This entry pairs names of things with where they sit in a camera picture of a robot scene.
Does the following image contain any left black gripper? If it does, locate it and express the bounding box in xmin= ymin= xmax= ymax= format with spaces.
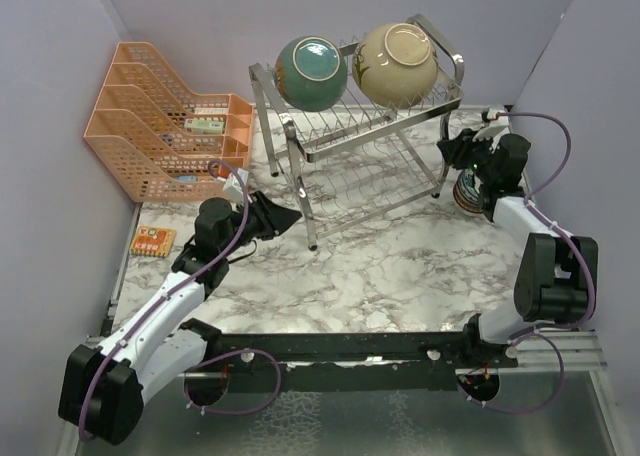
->
xmin=220 ymin=190 xmax=302 ymax=258

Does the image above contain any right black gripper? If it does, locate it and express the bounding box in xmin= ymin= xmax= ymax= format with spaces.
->
xmin=436 ymin=127 xmax=496 ymax=184

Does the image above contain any steel two-tier dish rack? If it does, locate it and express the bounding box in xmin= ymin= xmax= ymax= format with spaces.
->
xmin=249 ymin=14 xmax=464 ymax=249

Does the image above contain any green patterned small bowl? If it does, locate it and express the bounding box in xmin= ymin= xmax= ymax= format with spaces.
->
xmin=456 ymin=169 xmax=480 ymax=197

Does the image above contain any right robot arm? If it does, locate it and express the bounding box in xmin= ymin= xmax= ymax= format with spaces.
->
xmin=437 ymin=128 xmax=598 ymax=367

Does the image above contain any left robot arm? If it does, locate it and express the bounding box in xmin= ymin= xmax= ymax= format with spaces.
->
xmin=58 ymin=191 xmax=302 ymax=445

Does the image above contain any large cream ceramic bowl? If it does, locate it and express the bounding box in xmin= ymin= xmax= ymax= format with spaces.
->
xmin=352 ymin=23 xmax=438 ymax=110

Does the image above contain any orange snack packet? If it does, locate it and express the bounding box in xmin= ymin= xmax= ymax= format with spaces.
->
xmin=129 ymin=226 xmax=177 ymax=258

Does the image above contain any green white box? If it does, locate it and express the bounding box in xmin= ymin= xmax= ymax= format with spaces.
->
xmin=184 ymin=118 xmax=225 ymax=135

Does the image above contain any orange plastic file organizer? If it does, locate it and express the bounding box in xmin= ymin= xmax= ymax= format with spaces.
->
xmin=84 ymin=42 xmax=254 ymax=203

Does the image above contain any large teal ceramic bowl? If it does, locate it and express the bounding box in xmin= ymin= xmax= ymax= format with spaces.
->
xmin=274 ymin=36 xmax=348 ymax=112

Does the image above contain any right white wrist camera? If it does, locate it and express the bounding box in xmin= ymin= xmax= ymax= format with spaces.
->
xmin=473 ymin=107 xmax=510 ymax=141

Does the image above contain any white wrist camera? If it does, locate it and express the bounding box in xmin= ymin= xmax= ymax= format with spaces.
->
xmin=218 ymin=168 xmax=249 ymax=204
xmin=473 ymin=107 xmax=510 ymax=141

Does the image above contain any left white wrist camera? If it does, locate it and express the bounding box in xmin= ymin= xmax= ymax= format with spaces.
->
xmin=218 ymin=168 xmax=249 ymax=204

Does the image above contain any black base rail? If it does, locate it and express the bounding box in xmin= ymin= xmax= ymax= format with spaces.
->
xmin=181 ymin=328 xmax=517 ymax=402

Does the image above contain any aluminium frame rail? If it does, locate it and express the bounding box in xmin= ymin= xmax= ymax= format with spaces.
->
xmin=517 ymin=331 xmax=608 ymax=372

